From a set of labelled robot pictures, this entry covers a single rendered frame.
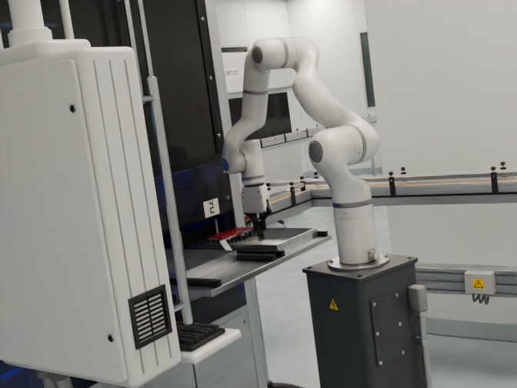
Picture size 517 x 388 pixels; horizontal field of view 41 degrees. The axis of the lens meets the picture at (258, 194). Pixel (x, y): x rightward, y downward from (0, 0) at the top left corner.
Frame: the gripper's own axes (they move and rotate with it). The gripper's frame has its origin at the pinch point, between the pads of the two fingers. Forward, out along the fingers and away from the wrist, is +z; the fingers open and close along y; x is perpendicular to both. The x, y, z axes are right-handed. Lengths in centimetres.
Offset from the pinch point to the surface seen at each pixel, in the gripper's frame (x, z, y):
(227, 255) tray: -31.8, 2.7, 9.2
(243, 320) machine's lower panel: 3.9, 39.4, -16.9
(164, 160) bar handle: -83, -34, 37
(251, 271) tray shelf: -37.7, 5.9, 22.9
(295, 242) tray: -8.1, 4.3, 20.1
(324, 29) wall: 797, -143, -414
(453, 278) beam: 86, 43, 39
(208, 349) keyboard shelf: -79, 14, 38
